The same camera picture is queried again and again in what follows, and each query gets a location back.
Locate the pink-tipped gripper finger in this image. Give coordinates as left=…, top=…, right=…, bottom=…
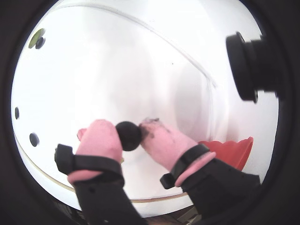
left=140, top=118, right=262, bottom=225
left=54, top=119, right=148, bottom=225

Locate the red collapsible silicone cup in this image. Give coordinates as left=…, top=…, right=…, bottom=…
left=198, top=136, right=255, bottom=172

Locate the white paper sheet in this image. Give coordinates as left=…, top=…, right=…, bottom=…
left=11, top=4, right=218, bottom=202

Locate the narrow green leaf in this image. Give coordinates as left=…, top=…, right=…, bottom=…
left=28, top=28, right=45, bottom=49

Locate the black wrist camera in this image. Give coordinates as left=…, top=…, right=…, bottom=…
left=225, top=31, right=282, bottom=104

